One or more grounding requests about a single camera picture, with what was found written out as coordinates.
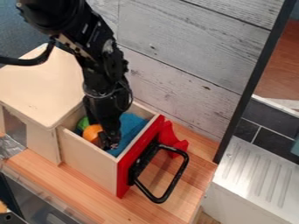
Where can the orange toy carrot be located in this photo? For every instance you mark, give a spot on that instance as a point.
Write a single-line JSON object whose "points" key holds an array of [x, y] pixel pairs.
{"points": [[92, 131]]}

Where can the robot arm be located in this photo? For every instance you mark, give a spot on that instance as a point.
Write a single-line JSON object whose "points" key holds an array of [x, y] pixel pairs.
{"points": [[83, 29]]}

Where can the blue cloth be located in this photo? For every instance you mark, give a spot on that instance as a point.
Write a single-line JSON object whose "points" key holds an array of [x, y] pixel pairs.
{"points": [[130, 126]]}

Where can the drawer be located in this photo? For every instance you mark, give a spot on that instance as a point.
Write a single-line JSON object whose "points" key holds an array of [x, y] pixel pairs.
{"points": [[91, 163]]}

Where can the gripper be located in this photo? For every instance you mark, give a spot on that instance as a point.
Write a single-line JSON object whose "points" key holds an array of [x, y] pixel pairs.
{"points": [[106, 112]]}

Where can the cabinet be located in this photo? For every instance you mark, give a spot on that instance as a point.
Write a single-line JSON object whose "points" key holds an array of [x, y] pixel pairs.
{"points": [[39, 90]]}

